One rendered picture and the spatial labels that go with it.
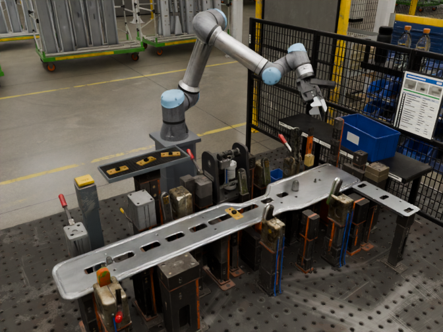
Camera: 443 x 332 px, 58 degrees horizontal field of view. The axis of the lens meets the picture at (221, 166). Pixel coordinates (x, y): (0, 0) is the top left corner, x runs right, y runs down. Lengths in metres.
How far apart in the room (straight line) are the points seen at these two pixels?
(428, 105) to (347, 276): 0.89
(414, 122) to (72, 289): 1.70
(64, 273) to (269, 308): 0.80
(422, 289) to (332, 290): 0.38
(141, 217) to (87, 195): 0.24
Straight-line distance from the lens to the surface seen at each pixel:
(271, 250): 1.60
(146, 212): 1.59
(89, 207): 1.70
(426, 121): 2.17
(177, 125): 2.05
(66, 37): 8.33
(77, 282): 1.44
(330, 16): 3.87
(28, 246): 2.19
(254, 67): 1.81
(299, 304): 1.74
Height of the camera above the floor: 1.95
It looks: 28 degrees down
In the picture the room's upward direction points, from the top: straight up
